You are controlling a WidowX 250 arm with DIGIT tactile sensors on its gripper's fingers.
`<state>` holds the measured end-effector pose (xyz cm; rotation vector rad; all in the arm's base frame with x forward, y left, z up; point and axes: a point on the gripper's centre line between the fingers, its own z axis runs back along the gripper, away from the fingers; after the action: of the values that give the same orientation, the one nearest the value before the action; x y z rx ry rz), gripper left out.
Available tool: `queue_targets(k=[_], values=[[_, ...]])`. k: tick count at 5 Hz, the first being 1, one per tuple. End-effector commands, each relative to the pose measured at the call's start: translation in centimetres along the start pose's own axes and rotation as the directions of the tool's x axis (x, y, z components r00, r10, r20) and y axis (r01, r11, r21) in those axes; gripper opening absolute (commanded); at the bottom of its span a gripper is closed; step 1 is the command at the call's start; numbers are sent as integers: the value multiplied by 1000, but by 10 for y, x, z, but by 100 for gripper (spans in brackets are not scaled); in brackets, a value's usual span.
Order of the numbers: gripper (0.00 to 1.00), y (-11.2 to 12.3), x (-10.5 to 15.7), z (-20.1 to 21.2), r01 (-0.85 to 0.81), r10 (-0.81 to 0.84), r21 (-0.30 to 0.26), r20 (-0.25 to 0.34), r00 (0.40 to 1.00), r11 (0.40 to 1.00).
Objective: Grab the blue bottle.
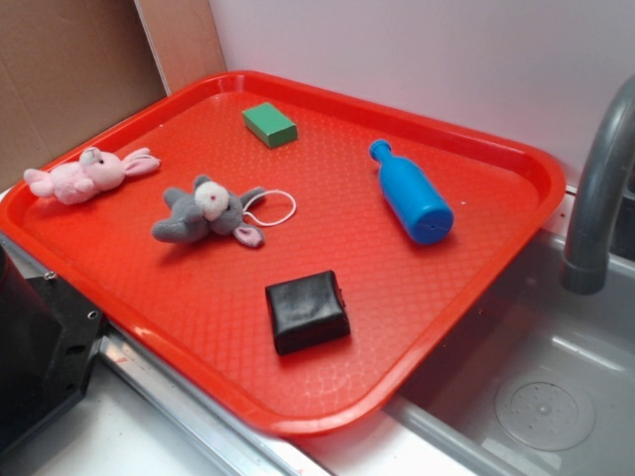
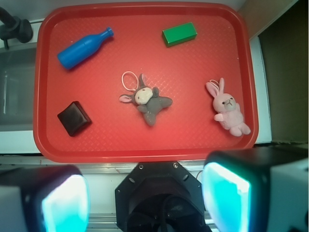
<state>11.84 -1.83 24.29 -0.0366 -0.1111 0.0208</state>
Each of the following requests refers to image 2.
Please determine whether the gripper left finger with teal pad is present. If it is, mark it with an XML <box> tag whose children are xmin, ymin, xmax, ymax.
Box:
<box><xmin>0</xmin><ymin>165</ymin><xmax>90</xmax><ymax>232</ymax></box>

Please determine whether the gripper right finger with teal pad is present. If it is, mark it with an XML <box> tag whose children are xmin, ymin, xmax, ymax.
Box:
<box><xmin>201</xmin><ymin>145</ymin><xmax>309</xmax><ymax>232</ymax></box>

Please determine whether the blue plastic bottle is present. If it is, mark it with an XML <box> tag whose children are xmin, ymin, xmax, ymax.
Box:
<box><xmin>57</xmin><ymin>27</ymin><xmax>114</xmax><ymax>70</ymax></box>

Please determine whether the pink plush bunny toy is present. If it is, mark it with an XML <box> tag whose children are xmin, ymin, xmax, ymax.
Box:
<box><xmin>205</xmin><ymin>78</ymin><xmax>251</xmax><ymax>137</ymax></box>

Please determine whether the dark brown square block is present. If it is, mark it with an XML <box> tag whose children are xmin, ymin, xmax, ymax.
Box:
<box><xmin>57</xmin><ymin>101</ymin><xmax>92</xmax><ymax>137</ymax></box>

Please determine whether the red plastic tray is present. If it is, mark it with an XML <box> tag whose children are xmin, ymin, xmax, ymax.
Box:
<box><xmin>33</xmin><ymin>2</ymin><xmax>258</xmax><ymax>163</ymax></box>

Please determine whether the grey metal sink basin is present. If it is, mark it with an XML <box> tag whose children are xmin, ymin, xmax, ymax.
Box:
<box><xmin>0</xmin><ymin>48</ymin><xmax>36</xmax><ymax>131</ymax></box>

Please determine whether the grey plush donkey toy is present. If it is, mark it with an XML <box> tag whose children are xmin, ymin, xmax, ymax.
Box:
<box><xmin>119</xmin><ymin>71</ymin><xmax>173</xmax><ymax>127</ymax></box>

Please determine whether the green rectangular block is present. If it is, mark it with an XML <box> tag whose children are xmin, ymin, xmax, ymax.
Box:
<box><xmin>162</xmin><ymin>22</ymin><xmax>197</xmax><ymax>47</ymax></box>

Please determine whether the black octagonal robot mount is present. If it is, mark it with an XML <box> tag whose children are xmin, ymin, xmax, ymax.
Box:
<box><xmin>115</xmin><ymin>161</ymin><xmax>211</xmax><ymax>232</ymax></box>

